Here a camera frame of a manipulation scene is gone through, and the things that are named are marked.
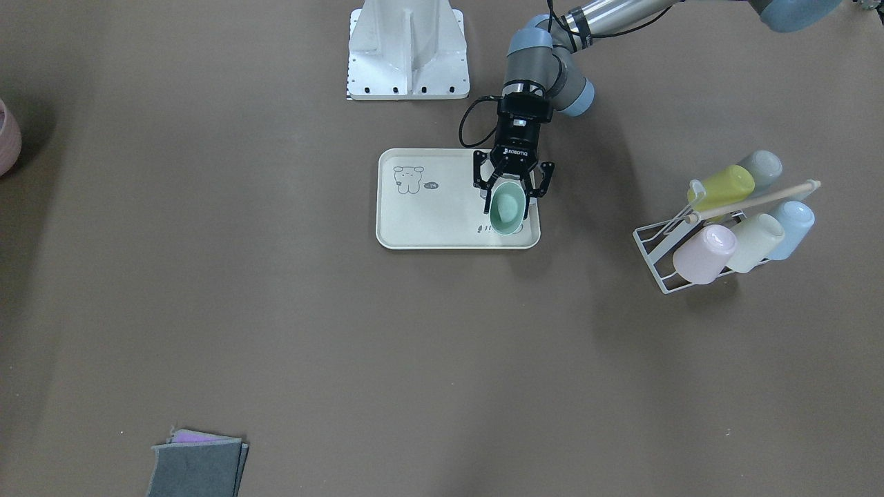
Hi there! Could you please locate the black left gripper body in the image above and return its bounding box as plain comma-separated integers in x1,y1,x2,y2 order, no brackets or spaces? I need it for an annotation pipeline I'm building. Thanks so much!
489,95,553,179

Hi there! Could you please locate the green plastic cup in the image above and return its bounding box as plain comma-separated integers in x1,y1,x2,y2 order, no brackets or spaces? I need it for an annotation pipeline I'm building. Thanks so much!
488,179,527,236

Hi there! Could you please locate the cream rabbit tray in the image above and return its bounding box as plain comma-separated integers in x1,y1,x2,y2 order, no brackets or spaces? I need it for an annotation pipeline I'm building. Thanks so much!
376,148,541,251

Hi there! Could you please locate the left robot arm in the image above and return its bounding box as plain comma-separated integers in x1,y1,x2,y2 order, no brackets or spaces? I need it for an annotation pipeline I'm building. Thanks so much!
463,1,675,231

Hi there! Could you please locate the pink plastic cup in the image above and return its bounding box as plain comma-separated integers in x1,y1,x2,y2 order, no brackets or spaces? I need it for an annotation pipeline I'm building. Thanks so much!
673,224,738,285

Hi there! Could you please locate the yellow plastic cup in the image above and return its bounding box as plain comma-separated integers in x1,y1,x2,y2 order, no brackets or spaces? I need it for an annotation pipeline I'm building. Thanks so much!
687,164,756,211

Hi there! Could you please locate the grey plastic cup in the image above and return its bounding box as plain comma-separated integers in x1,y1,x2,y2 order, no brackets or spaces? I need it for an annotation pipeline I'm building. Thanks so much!
738,150,783,196

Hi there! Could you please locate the cream plastic cup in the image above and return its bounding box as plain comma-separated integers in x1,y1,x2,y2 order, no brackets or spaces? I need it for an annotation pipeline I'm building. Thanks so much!
725,213,785,273

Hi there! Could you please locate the light blue plastic cup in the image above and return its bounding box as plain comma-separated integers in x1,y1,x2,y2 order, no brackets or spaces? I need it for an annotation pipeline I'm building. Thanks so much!
766,200,816,261

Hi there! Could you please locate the folded grey cloth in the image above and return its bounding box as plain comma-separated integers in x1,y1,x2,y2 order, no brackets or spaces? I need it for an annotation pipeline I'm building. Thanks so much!
146,429,250,496

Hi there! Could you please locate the pink ribbed bowl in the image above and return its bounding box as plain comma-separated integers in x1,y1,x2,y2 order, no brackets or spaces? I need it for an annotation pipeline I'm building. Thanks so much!
0,100,22,176

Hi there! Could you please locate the white wire cup rack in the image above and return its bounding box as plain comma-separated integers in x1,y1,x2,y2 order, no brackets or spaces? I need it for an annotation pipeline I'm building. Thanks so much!
632,179,822,295

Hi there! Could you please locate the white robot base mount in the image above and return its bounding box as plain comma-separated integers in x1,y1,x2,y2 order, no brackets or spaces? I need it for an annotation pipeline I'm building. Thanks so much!
345,1,470,101

